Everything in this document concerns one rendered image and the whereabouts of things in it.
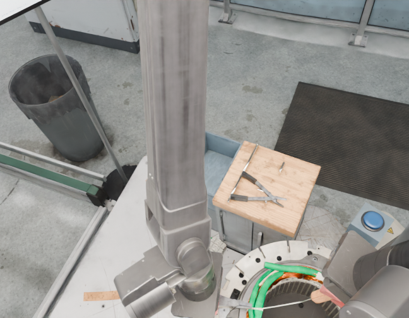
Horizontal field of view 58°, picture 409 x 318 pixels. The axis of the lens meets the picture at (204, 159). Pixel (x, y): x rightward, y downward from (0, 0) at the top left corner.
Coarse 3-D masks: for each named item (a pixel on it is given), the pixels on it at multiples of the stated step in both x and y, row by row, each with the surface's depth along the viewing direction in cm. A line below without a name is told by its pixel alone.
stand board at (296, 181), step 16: (240, 160) 92; (256, 160) 92; (272, 160) 92; (288, 160) 91; (256, 176) 90; (272, 176) 89; (288, 176) 89; (304, 176) 88; (224, 192) 88; (240, 192) 87; (256, 192) 87; (272, 192) 87; (288, 192) 86; (304, 192) 86; (224, 208) 87; (240, 208) 85; (256, 208) 85; (272, 208) 84; (288, 208) 84; (304, 208) 84; (272, 224) 82; (288, 224) 82
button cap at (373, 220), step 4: (368, 212) 84; (372, 212) 84; (364, 216) 84; (368, 216) 84; (372, 216) 83; (376, 216) 83; (380, 216) 83; (364, 220) 83; (368, 220) 83; (372, 220) 83; (376, 220) 83; (380, 220) 83; (368, 224) 83; (372, 224) 82; (376, 224) 82; (380, 224) 82; (372, 228) 83; (376, 228) 83
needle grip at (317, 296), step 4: (312, 292) 51; (316, 292) 50; (320, 292) 49; (312, 296) 51; (316, 296) 50; (320, 296) 49; (324, 296) 48; (312, 300) 51; (316, 300) 50; (320, 300) 50; (324, 300) 49; (328, 300) 48
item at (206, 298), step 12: (216, 252) 59; (216, 264) 58; (216, 276) 57; (180, 288) 53; (204, 288) 51; (216, 288) 56; (180, 300) 56; (192, 300) 55; (204, 300) 55; (216, 300) 56; (180, 312) 55; (192, 312) 54; (204, 312) 54
